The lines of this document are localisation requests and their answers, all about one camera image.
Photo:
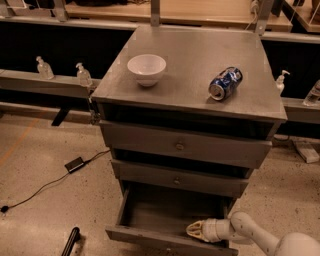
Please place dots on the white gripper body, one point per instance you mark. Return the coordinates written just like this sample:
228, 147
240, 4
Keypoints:
211, 231

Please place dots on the crushed blue soda can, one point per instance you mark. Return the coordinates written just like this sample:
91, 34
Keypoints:
224, 84

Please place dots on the grey drawer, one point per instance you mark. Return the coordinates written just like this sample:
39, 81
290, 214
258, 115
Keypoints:
157, 217
179, 179
185, 144

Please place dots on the grey top drawer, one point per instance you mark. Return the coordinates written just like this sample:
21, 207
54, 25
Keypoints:
185, 144

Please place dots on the white pump bottle right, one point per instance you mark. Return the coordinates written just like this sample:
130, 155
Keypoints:
280, 80

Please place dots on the wooden workbench top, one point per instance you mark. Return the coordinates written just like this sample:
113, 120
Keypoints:
215, 13

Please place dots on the black power adapter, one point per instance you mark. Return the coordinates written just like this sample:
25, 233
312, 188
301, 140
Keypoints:
75, 165

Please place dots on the clear pump bottle near cabinet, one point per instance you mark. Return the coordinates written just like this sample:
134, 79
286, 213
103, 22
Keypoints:
83, 75

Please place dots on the black cylindrical handle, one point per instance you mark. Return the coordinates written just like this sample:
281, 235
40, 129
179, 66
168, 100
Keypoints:
73, 238

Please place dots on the small wooden block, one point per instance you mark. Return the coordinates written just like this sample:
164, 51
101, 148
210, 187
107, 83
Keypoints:
306, 151

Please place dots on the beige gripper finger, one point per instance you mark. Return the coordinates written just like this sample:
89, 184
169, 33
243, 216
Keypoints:
195, 226
198, 234

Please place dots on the grey metal shelf rail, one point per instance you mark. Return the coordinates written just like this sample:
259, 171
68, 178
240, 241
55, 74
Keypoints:
32, 82

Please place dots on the grey bottom drawer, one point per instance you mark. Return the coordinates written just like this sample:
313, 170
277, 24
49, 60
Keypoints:
157, 217

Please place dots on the clear plastic water bottle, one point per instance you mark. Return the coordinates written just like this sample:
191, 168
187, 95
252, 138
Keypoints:
313, 96

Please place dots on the white ceramic bowl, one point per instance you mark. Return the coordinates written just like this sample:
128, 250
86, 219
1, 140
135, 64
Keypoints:
148, 69

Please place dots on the clear pump bottle far left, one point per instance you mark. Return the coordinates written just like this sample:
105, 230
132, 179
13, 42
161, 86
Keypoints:
44, 69

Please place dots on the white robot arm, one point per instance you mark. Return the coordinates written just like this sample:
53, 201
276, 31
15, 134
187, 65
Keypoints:
240, 227

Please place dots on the grey wooden drawer cabinet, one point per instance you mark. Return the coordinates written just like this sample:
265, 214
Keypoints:
181, 101

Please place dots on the grey middle drawer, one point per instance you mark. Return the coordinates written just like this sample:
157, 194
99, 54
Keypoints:
179, 179

